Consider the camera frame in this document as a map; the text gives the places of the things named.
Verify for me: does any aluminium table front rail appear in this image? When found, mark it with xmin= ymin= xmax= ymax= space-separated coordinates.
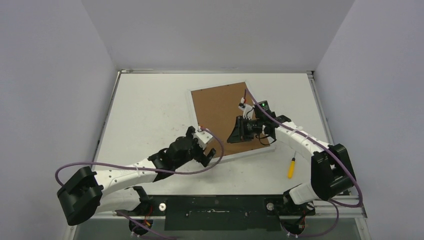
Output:
xmin=68 ymin=195 xmax=368 ymax=220

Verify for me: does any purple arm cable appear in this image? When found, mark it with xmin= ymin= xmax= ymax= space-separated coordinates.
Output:
xmin=243 ymin=88 xmax=364 ymax=239
xmin=54 ymin=127 xmax=225 ymax=240

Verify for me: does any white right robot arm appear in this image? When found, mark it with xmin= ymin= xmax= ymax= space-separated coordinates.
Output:
xmin=227 ymin=98 xmax=356 ymax=215

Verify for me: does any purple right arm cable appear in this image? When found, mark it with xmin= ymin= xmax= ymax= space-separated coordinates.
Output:
xmin=243 ymin=88 xmax=364 ymax=239

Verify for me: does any white picture frame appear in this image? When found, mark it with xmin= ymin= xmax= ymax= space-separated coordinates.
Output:
xmin=187 ymin=80 xmax=276 ymax=163

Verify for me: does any yellow handle screwdriver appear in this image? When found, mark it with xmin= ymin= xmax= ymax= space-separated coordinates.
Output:
xmin=287 ymin=152 xmax=297 ymax=179

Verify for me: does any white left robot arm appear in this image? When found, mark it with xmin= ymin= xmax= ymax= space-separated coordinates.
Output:
xmin=55 ymin=126 xmax=218 ymax=226

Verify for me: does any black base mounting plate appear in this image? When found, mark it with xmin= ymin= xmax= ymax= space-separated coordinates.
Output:
xmin=121 ymin=195 xmax=316 ymax=231

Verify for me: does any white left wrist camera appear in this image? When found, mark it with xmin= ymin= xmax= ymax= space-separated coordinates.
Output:
xmin=193 ymin=126 xmax=214 ymax=149

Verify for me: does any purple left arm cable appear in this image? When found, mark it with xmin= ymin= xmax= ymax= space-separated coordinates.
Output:
xmin=54 ymin=127 xmax=225 ymax=240

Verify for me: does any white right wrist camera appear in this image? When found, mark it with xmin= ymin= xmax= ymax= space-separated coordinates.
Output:
xmin=238 ymin=97 xmax=254 ymax=120

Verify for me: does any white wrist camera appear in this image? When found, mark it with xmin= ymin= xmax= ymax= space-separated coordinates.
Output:
xmin=193 ymin=126 xmax=214 ymax=149
xmin=238 ymin=97 xmax=254 ymax=120

